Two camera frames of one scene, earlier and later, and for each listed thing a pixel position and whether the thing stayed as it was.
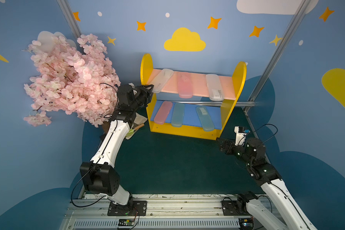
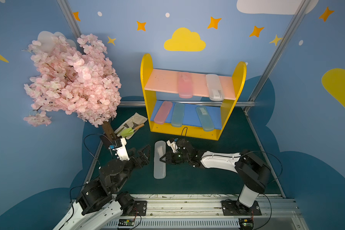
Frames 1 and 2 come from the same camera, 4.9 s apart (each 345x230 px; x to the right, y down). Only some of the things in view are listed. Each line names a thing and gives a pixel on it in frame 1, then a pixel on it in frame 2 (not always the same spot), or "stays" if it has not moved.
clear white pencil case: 161,80 → 159,172
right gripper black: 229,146 → 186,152
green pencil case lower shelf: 178,116 stays
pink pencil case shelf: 185,85 stays
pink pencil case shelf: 162,112 stays
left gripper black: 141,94 → 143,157
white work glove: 139,120 stays
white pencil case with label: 215,87 stays
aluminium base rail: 180,212 stays
